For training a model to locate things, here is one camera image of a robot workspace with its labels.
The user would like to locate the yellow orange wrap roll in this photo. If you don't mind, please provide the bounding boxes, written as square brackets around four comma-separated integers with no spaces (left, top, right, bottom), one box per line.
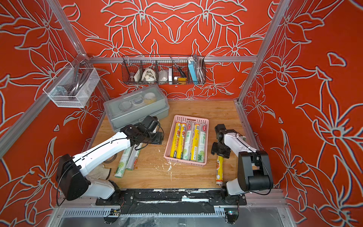
[216,156,224,186]

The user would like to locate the green white wrap roll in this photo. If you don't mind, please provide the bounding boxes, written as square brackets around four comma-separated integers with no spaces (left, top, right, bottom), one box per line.
[197,124,207,163]

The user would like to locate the silver green wrap roll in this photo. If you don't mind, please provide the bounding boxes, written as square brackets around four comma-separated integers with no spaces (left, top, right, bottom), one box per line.
[126,143,143,171]

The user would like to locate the silver foil wrap roll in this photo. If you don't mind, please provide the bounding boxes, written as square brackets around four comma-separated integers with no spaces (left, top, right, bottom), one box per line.
[182,122,195,161]

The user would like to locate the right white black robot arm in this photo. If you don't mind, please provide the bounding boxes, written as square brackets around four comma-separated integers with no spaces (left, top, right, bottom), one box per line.
[211,124,274,197]

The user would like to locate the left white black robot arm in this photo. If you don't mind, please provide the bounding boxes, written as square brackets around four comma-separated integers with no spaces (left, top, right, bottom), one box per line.
[56,115,164,203]

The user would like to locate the grey translucent storage box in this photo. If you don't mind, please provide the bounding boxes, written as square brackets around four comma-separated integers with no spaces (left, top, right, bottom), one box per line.
[104,85,170,132]

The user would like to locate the white glove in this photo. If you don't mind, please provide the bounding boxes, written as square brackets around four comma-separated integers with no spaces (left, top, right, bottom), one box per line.
[89,163,112,180]

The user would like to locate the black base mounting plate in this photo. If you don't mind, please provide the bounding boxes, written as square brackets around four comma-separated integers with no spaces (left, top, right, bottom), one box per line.
[95,188,247,206]

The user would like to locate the black wire wall basket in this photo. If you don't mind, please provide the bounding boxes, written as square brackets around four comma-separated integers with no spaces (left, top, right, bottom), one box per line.
[122,55,207,85]

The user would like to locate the blue box in wire basket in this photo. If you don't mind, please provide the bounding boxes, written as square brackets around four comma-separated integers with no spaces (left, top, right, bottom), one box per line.
[187,57,198,85]

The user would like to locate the clear plastic wall bin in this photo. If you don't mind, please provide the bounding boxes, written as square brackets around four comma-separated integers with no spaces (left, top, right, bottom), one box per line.
[43,63,100,108]

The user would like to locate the grey cables in bin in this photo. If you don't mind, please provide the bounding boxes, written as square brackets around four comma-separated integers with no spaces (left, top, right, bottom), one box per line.
[60,58,91,96]

